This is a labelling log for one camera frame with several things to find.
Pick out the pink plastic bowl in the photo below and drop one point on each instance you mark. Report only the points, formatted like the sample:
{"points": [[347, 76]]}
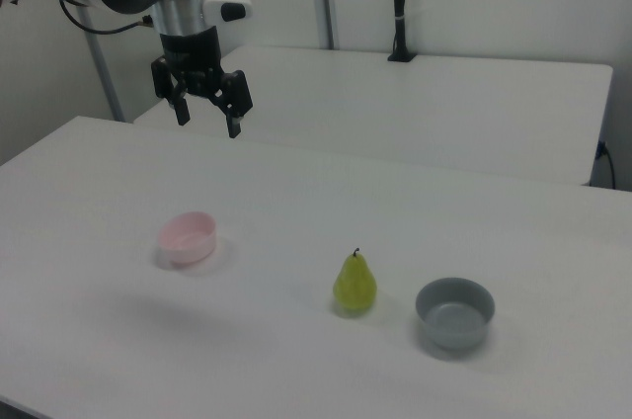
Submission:
{"points": [[187, 241]]}

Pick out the grey plastic bowl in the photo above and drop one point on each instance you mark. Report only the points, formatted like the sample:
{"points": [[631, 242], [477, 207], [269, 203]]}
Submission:
{"points": [[454, 312]]}

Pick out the green-yellow pear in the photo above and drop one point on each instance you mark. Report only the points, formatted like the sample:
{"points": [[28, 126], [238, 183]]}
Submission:
{"points": [[354, 288]]}

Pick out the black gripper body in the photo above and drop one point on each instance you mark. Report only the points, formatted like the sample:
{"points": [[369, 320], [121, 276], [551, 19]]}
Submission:
{"points": [[190, 56]]}

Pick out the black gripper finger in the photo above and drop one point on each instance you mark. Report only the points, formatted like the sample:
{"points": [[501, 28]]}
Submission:
{"points": [[236, 103], [180, 108]]}

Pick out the white side table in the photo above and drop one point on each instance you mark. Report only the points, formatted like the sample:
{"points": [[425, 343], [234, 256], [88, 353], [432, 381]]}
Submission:
{"points": [[395, 112]]}

